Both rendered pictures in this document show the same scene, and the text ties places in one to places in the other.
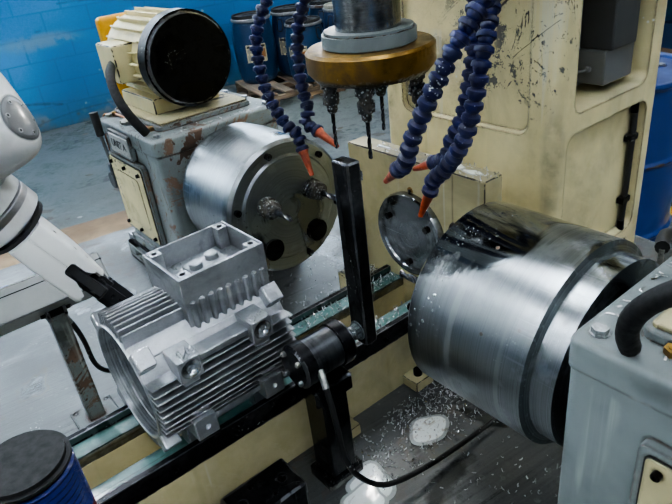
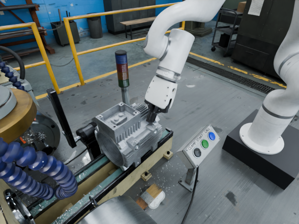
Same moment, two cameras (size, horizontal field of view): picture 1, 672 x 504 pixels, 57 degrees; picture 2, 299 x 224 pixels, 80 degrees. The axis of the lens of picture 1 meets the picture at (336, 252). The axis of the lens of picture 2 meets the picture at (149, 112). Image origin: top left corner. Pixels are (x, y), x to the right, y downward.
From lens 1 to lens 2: 1.20 m
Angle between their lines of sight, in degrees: 112
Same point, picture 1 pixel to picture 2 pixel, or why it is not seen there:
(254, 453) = not seen: hidden behind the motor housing
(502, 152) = not seen: outside the picture
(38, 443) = (119, 53)
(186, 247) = (127, 123)
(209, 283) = (114, 110)
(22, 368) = (250, 210)
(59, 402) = (210, 188)
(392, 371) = not seen: hidden behind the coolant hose
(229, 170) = (126, 205)
